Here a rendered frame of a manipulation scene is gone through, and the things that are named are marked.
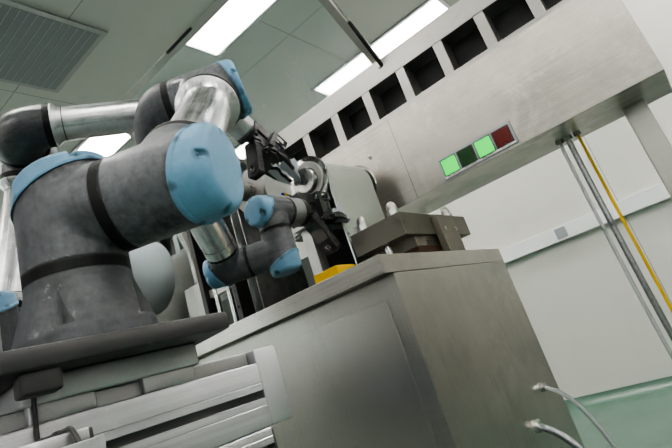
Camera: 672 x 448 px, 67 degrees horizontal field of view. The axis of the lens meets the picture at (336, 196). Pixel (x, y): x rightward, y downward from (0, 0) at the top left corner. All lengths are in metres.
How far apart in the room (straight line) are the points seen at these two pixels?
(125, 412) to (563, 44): 1.39
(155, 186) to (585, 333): 3.57
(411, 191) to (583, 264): 2.35
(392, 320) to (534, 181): 3.03
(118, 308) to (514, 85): 1.29
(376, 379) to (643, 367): 2.97
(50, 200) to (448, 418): 0.76
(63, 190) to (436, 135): 1.25
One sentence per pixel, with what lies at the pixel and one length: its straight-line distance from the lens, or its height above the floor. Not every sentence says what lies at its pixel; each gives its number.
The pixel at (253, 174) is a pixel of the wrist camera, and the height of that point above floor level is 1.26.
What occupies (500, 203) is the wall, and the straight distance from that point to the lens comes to 4.05.
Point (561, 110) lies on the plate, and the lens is 1.55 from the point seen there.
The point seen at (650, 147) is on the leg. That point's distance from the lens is 1.66.
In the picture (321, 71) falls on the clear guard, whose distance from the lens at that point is 1.95.
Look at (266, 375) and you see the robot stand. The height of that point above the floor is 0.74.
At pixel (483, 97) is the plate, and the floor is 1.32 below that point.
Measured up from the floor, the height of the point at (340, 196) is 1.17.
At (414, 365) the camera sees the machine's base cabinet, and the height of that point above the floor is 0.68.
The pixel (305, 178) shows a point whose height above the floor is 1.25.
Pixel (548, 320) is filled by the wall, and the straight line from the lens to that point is 3.99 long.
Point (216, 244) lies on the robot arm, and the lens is 1.16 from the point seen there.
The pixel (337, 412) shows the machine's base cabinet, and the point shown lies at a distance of 1.17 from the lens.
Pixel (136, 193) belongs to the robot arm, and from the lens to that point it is 0.60.
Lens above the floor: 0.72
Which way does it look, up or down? 18 degrees up
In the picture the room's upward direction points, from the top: 19 degrees counter-clockwise
